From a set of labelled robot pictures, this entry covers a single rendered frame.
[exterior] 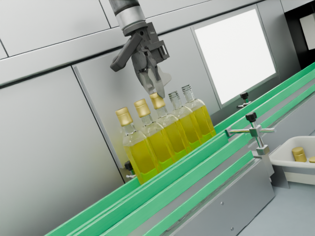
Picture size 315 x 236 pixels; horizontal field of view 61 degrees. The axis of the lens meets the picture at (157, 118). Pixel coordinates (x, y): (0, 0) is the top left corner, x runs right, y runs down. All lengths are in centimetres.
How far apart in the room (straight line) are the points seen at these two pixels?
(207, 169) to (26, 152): 48
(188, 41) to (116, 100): 38
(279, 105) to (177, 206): 62
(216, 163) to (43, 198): 48
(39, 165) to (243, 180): 56
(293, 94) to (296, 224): 58
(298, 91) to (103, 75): 78
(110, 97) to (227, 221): 48
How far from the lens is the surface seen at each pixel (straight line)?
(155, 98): 76
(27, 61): 81
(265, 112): 103
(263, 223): 80
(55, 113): 82
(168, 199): 64
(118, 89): 86
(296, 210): 82
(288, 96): 116
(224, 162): 74
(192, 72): 103
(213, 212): 71
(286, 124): 110
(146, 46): 75
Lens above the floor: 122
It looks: 10 degrees down
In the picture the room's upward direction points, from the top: 23 degrees counter-clockwise
